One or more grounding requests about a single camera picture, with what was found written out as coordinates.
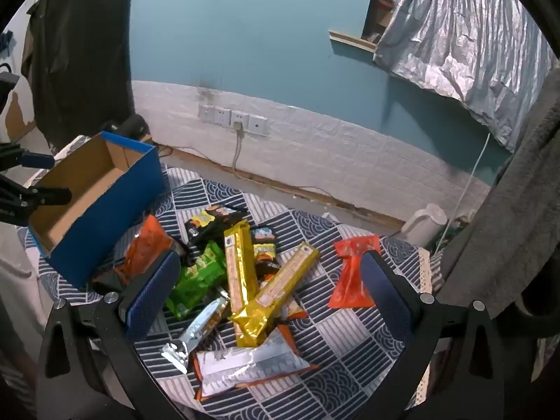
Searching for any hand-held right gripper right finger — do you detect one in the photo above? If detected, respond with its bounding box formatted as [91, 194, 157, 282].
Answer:
[359, 249, 532, 420]

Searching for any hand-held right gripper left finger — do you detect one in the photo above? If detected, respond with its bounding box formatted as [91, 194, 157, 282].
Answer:
[35, 249, 184, 420]

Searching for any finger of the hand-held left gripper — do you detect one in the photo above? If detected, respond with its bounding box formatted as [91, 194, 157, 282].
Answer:
[0, 142, 56, 172]
[0, 173, 73, 225]

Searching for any red snack packet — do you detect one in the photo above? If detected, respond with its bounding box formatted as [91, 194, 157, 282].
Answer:
[328, 234, 381, 309]

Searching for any green snack packet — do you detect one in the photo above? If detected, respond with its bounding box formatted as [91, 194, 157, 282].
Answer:
[165, 240, 228, 320]

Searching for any silver foil snack packet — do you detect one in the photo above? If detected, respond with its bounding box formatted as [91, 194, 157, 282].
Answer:
[161, 296, 230, 375]

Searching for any blue cardboard box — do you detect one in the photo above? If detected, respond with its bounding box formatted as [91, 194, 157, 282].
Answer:
[27, 131, 169, 289]

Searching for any long gold snack packet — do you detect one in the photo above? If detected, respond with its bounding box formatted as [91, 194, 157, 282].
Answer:
[223, 221, 262, 329]
[234, 241, 319, 347]

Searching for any large orange snack packet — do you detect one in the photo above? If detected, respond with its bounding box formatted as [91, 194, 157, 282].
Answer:
[192, 326, 320, 401]

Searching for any navy white patterned tablecloth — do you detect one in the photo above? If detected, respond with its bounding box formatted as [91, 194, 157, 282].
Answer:
[17, 164, 443, 420]

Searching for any dark hanging cloth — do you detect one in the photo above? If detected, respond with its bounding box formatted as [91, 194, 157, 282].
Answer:
[22, 0, 134, 152]

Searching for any white kettle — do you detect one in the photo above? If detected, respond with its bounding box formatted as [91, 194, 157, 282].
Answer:
[400, 203, 448, 248]

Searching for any black yellow snack packet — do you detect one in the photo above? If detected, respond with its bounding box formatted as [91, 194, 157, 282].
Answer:
[184, 205, 248, 254]
[250, 225, 281, 278]

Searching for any small orange snack packet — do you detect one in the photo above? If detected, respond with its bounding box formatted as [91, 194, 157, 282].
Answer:
[280, 297, 308, 321]

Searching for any black cylindrical object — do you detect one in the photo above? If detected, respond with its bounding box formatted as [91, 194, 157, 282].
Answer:
[107, 114, 148, 143]

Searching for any grey cloth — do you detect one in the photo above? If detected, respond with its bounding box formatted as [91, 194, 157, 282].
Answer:
[437, 70, 560, 342]

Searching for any wooden window sill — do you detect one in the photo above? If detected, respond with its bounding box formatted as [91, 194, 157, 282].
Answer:
[328, 30, 378, 51]

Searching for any silver foil curtain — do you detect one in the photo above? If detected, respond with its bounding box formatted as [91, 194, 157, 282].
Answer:
[372, 0, 558, 153]

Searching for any white cord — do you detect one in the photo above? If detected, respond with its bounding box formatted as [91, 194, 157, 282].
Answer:
[433, 133, 491, 254]

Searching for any grey power cable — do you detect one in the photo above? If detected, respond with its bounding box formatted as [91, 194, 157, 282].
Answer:
[231, 122, 246, 175]

